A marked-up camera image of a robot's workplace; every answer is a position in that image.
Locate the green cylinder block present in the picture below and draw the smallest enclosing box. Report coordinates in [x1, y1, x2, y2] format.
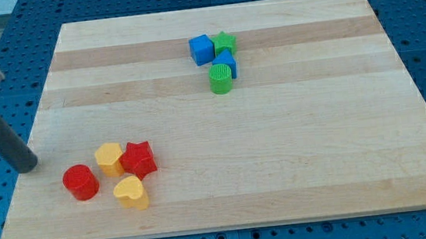
[208, 63, 233, 95]

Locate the yellow heart block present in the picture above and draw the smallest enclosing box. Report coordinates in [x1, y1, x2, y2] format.
[112, 176, 150, 210]

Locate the blue cube block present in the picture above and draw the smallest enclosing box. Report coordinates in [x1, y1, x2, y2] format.
[188, 34, 215, 66]

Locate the green star block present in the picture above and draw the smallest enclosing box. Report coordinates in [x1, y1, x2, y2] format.
[211, 31, 237, 55]

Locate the wooden board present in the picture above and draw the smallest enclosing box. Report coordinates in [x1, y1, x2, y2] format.
[0, 0, 426, 239]

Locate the red star block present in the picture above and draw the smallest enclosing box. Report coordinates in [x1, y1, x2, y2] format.
[119, 141, 158, 180]

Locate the yellow hexagon block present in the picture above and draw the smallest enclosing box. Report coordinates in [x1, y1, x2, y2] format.
[94, 142, 125, 177]

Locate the blue triangle block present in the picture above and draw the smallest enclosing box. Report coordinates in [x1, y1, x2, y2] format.
[212, 49, 238, 79]

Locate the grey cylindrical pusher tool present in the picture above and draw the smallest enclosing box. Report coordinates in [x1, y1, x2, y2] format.
[0, 116, 38, 173]

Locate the red cylinder block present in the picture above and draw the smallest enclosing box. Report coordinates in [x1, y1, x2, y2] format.
[62, 164, 100, 201]

